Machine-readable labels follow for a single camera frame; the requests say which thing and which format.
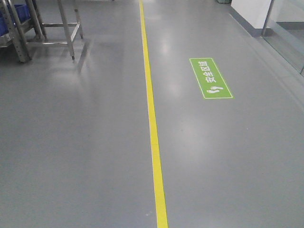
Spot steel table legs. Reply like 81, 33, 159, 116
26, 0, 84, 60

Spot steel shelving rack with bins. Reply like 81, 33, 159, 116
0, 0, 47, 63

